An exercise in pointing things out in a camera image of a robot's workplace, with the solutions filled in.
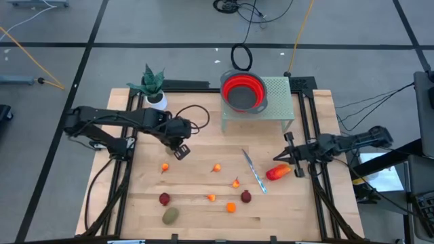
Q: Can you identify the red collapsible colander grey rim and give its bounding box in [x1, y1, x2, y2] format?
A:
[219, 69, 269, 115]

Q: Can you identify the black arm base cable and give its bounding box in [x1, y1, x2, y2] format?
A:
[83, 157, 115, 232]

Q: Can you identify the knife with patterned handle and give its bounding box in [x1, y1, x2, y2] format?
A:
[241, 148, 269, 195]

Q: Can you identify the black cable with coil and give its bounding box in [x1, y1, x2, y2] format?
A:
[230, 0, 262, 72]

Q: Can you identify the white floor cable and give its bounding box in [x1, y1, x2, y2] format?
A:
[0, 0, 57, 33]

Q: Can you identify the white floor sheet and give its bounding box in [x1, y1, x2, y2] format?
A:
[359, 152, 405, 193]

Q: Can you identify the grey desk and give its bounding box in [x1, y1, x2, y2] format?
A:
[405, 154, 434, 243]

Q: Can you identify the black keyboard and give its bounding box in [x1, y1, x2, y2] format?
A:
[414, 191, 434, 226]

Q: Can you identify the red orange mango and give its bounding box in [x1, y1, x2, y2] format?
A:
[265, 163, 292, 182]

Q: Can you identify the grey metal floor foot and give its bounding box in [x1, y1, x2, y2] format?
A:
[8, 0, 70, 8]
[0, 74, 37, 85]

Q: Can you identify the black aluminium table frame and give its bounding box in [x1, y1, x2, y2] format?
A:
[76, 77, 366, 244]

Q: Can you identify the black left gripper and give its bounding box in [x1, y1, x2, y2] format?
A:
[158, 117, 193, 161]

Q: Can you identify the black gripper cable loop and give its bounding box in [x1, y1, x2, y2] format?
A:
[173, 104, 211, 136]

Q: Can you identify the yellow hanging cord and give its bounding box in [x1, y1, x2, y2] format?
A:
[286, 0, 315, 77]

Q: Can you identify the black desk beam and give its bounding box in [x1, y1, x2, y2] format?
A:
[351, 138, 423, 178]

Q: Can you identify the black box with yellow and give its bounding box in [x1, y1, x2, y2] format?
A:
[352, 176, 378, 204]

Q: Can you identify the green perforated metal shelf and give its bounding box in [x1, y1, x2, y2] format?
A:
[221, 76, 296, 134]

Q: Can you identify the yellow floor cord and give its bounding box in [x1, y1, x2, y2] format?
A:
[0, 26, 66, 91]

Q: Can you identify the snake plant in white pot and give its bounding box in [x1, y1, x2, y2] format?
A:
[126, 63, 168, 112]

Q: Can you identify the black cable bundle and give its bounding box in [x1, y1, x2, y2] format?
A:
[212, 0, 295, 24]

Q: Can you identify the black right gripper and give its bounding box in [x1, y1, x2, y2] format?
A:
[273, 131, 340, 178]

